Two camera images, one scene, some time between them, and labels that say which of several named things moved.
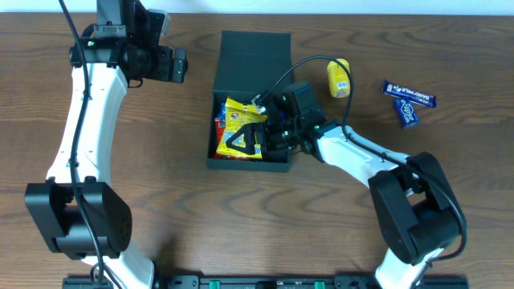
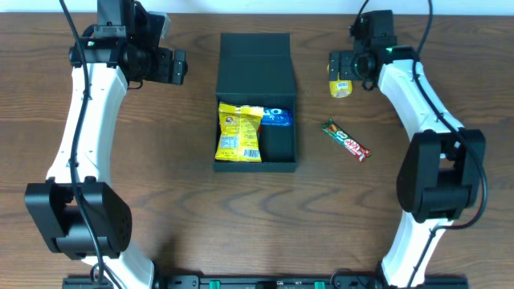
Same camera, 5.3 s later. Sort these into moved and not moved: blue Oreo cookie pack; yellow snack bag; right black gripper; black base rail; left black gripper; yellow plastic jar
Moved: yellow snack bag; right black gripper; blue Oreo cookie pack
Not moved: black base rail; yellow plastic jar; left black gripper
